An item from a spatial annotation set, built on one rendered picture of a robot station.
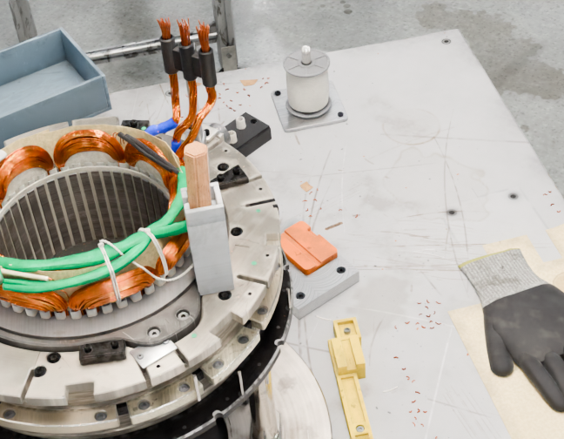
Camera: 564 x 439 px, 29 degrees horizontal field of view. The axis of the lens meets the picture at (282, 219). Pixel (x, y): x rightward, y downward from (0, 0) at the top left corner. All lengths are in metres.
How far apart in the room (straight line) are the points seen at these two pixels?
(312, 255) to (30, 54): 0.39
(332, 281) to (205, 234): 0.47
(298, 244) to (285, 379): 0.20
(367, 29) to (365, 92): 1.51
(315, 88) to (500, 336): 0.45
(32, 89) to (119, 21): 1.97
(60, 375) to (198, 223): 0.15
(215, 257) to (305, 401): 0.36
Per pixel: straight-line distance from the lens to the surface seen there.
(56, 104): 1.12
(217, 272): 0.83
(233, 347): 0.86
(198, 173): 0.77
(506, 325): 1.22
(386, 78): 1.56
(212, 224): 0.79
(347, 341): 1.19
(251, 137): 1.44
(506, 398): 1.18
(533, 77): 2.88
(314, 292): 1.24
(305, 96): 1.46
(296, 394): 1.15
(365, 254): 1.30
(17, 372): 0.83
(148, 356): 0.81
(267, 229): 0.89
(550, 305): 1.24
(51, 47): 1.22
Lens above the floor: 1.72
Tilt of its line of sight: 44 degrees down
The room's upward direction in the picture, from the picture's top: 5 degrees counter-clockwise
